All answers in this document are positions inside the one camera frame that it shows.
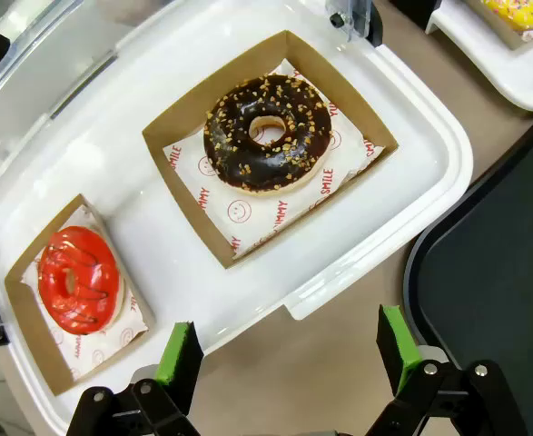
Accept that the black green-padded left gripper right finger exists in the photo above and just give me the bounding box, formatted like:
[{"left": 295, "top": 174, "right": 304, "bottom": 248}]
[{"left": 363, "top": 303, "right": 529, "bottom": 436}]

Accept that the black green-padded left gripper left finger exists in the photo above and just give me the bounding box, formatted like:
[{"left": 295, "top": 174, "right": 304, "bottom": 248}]
[{"left": 65, "top": 321, "right": 204, "bottom": 436}]

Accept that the dark serving tray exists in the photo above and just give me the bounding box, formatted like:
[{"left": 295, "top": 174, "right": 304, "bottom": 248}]
[{"left": 402, "top": 118, "right": 533, "bottom": 436}]

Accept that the red glazed drizzled donut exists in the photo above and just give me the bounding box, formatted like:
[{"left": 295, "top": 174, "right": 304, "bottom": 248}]
[{"left": 37, "top": 225, "right": 125, "bottom": 336}]

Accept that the brown cardboard donut tray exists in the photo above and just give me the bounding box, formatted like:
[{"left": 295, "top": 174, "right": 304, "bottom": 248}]
[
  {"left": 141, "top": 29, "right": 400, "bottom": 270},
  {"left": 4, "top": 193, "right": 156, "bottom": 397}
]

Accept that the chocolate glazed nut donut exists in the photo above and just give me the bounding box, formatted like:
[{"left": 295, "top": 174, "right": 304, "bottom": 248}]
[{"left": 202, "top": 74, "right": 333, "bottom": 195}]

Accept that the yellow sprinkled donut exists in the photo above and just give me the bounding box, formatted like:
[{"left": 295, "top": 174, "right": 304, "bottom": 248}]
[{"left": 480, "top": 0, "right": 533, "bottom": 32}]

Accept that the white smiley print paper liner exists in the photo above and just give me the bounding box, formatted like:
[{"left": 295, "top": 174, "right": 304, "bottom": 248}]
[
  {"left": 19, "top": 203, "right": 150, "bottom": 382},
  {"left": 162, "top": 57, "right": 386, "bottom": 261}
]

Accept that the large white plastic container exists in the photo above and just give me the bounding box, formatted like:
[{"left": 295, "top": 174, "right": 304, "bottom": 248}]
[{"left": 0, "top": 0, "right": 475, "bottom": 436}]

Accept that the small white plastic container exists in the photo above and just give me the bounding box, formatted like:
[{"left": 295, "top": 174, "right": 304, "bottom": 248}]
[{"left": 425, "top": 0, "right": 533, "bottom": 113}]

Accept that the clear plastic container lid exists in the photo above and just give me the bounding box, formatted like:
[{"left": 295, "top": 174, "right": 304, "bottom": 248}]
[{"left": 0, "top": 0, "right": 185, "bottom": 183}]

